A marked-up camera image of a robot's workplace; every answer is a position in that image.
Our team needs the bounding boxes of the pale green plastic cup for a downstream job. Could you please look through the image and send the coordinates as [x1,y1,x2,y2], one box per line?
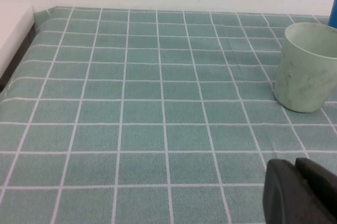
[273,22,337,113]

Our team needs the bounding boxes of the blue paper cone cup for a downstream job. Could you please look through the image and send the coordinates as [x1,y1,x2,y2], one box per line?
[329,0,337,28]

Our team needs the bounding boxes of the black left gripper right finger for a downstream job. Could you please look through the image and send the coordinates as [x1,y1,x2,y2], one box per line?
[294,157,337,224]

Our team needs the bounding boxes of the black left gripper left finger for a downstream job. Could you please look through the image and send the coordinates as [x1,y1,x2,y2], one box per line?
[262,158,316,224]

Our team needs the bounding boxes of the green grid tablecloth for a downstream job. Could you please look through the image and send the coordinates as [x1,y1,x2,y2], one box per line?
[0,6,337,224]

